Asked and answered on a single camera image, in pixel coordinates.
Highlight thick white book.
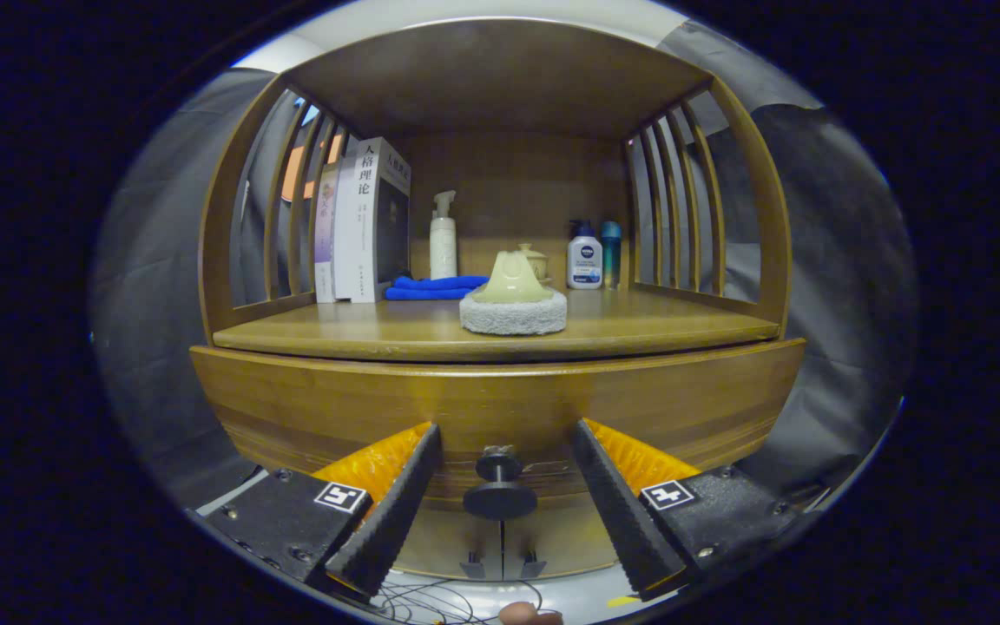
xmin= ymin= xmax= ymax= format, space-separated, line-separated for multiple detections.
xmin=332 ymin=137 xmax=412 ymax=304

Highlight thin pale purple book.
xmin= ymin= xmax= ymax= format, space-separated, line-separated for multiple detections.
xmin=313 ymin=161 xmax=340 ymax=304

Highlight cream handle grey pad brush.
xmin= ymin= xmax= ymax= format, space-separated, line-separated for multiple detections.
xmin=459 ymin=250 xmax=569 ymax=336

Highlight wooden cabinet door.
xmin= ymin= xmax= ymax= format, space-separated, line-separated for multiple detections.
xmin=396 ymin=503 xmax=503 ymax=578
xmin=502 ymin=499 xmax=631 ymax=581

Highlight blue folded cloth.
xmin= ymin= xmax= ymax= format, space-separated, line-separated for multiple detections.
xmin=385 ymin=275 xmax=490 ymax=301

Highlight black floor cables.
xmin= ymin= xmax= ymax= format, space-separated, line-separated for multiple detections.
xmin=370 ymin=577 xmax=553 ymax=625

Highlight black round drawer knob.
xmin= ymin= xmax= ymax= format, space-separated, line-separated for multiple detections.
xmin=463 ymin=445 xmax=539 ymax=522

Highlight wooden countertop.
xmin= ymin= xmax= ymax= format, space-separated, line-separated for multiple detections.
xmin=212 ymin=286 xmax=783 ymax=364

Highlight teal slim bottle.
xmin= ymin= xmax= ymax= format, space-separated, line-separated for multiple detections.
xmin=600 ymin=220 xmax=622 ymax=290

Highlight white lotion bottle blue cap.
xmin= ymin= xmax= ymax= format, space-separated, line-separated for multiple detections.
xmin=566 ymin=220 xmax=603 ymax=290

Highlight wooden drawer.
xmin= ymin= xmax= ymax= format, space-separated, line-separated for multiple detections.
xmin=190 ymin=339 xmax=806 ymax=509

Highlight beige lidded teacup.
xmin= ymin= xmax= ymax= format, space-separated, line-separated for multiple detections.
xmin=517 ymin=243 xmax=550 ymax=286

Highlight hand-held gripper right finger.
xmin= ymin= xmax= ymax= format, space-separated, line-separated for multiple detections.
xmin=571 ymin=418 xmax=805 ymax=602

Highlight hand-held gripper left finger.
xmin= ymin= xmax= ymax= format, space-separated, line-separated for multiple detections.
xmin=205 ymin=423 xmax=444 ymax=600

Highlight wooden cabinet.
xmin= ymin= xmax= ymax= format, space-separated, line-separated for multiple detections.
xmin=192 ymin=17 xmax=805 ymax=581

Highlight white pump bottle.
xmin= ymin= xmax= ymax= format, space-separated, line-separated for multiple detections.
xmin=430 ymin=190 xmax=458 ymax=280

